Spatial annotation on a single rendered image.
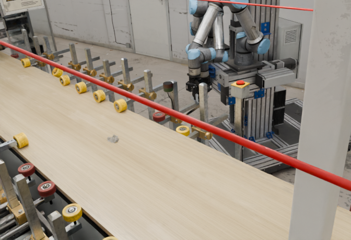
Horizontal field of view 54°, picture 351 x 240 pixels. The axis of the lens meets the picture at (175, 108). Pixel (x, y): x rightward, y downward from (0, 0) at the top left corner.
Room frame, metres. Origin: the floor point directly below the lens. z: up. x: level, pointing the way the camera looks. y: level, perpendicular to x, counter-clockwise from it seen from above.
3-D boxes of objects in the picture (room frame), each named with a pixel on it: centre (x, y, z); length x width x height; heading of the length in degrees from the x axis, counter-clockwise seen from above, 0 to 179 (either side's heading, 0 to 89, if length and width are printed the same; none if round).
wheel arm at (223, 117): (1.90, -0.18, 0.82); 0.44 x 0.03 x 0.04; 133
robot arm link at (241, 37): (2.44, -0.54, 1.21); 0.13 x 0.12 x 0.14; 33
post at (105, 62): (2.57, 0.51, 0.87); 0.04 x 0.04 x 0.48; 43
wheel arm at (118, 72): (2.61, 0.53, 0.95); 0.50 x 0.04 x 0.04; 133
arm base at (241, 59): (2.45, -0.54, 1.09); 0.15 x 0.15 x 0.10
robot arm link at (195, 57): (2.03, -0.14, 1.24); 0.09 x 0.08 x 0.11; 123
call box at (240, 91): (1.64, -0.35, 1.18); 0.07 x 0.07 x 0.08; 43
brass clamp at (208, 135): (1.85, -0.15, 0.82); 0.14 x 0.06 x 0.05; 43
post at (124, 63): (2.38, 0.34, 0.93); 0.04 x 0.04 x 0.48; 43
